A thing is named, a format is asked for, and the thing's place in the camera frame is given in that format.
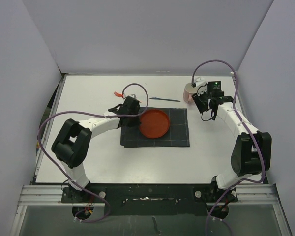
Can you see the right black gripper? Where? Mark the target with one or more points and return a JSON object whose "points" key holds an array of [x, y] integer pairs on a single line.
{"points": [[198, 100]]}

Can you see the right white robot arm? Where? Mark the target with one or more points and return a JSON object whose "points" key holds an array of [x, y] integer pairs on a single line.
{"points": [[251, 154]]}

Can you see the orange plastic fork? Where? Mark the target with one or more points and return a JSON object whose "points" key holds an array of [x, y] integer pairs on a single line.
{"points": [[118, 94]]}

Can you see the pink white mug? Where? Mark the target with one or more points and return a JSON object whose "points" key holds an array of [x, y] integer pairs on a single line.
{"points": [[189, 90]]}

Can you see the orange round plate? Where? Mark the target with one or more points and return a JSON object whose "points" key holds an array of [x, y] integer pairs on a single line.
{"points": [[154, 123]]}

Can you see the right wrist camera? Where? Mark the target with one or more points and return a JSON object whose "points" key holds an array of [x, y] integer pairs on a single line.
{"points": [[200, 87]]}

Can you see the dark checked cloth placemat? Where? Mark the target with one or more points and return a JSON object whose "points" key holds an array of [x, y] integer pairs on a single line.
{"points": [[170, 130]]}

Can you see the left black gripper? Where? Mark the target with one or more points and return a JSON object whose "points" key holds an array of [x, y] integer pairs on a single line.
{"points": [[135, 123]]}

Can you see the blue plastic knife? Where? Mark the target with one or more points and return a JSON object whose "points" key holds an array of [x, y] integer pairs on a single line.
{"points": [[164, 99]]}

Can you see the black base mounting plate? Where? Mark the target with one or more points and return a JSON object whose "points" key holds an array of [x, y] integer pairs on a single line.
{"points": [[151, 199]]}

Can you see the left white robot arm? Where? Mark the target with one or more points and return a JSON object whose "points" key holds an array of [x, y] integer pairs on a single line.
{"points": [[72, 142]]}

